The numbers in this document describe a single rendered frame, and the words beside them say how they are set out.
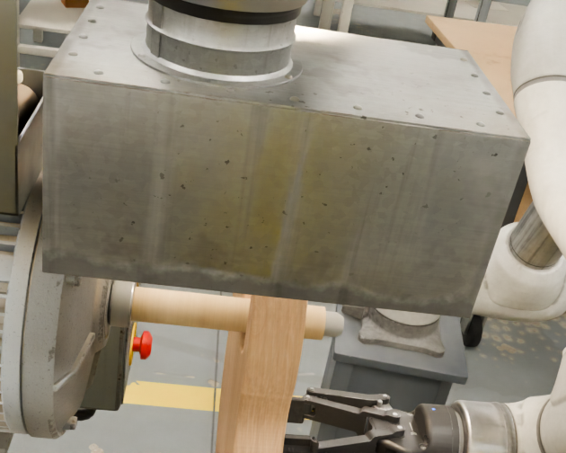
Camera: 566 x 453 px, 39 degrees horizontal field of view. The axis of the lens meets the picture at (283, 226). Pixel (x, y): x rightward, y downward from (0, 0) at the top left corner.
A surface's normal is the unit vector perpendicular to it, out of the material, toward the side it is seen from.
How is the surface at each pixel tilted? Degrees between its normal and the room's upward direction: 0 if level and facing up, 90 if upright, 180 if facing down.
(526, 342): 0
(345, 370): 90
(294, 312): 64
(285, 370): 91
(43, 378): 82
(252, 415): 91
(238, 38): 90
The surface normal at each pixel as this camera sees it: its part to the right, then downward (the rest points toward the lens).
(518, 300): -0.13, 0.79
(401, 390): -0.10, 0.50
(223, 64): 0.12, 0.52
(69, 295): 0.93, 0.06
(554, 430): -1.00, 0.00
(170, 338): 0.15, -0.85
